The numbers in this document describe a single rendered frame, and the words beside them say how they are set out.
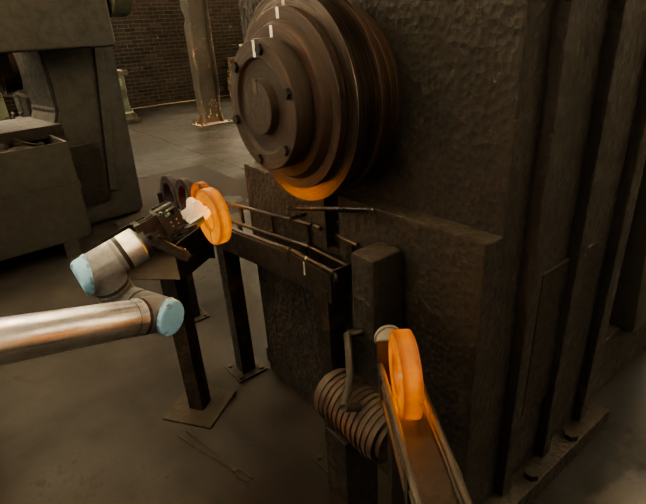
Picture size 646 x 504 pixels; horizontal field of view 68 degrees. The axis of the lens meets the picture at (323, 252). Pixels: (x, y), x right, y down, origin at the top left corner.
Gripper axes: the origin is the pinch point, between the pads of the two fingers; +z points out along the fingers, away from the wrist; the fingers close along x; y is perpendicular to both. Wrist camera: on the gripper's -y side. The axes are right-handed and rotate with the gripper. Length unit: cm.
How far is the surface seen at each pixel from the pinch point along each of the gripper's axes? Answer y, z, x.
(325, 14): 38, 27, -35
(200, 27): -14, 296, 629
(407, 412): -15, -8, -75
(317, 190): 2.7, 17.1, -28.0
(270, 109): 24.2, 13.6, -26.0
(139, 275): -19.0, -22.2, 28.0
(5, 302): -63, -76, 179
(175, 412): -76, -37, 30
